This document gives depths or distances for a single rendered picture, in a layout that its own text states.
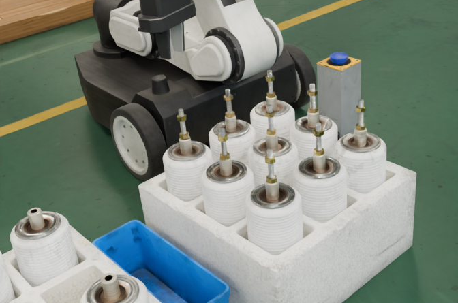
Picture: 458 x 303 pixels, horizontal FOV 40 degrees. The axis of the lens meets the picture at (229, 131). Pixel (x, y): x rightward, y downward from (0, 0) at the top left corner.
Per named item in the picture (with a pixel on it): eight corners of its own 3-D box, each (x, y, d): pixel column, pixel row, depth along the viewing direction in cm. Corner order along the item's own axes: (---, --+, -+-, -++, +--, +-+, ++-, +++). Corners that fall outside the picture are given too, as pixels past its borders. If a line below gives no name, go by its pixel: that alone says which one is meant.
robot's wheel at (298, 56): (260, 100, 198) (256, 41, 188) (272, 95, 200) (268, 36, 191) (306, 119, 184) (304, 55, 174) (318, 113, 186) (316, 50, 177)
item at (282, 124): (249, 187, 141) (242, 116, 133) (264, 166, 149) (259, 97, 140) (289, 194, 137) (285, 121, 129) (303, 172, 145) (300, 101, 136)
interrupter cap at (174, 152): (187, 167, 117) (186, 163, 116) (159, 156, 121) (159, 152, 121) (214, 150, 122) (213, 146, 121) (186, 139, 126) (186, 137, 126)
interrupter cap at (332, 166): (349, 171, 110) (349, 168, 110) (313, 185, 107) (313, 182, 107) (324, 154, 116) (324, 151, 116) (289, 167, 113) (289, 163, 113)
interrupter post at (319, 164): (328, 169, 111) (328, 154, 110) (317, 174, 110) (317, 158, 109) (321, 164, 113) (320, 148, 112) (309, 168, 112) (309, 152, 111)
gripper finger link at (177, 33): (185, 52, 112) (180, 20, 109) (171, 50, 114) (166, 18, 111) (190, 50, 113) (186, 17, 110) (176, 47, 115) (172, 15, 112)
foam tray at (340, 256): (150, 254, 134) (137, 184, 126) (277, 180, 156) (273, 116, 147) (281, 353, 107) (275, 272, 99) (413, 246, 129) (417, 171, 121)
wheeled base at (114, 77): (50, 105, 203) (26, 6, 187) (180, 58, 230) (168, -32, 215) (161, 176, 158) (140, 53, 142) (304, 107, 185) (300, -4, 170)
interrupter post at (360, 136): (369, 143, 118) (369, 127, 117) (362, 148, 117) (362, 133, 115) (358, 139, 120) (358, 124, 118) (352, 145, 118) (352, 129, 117)
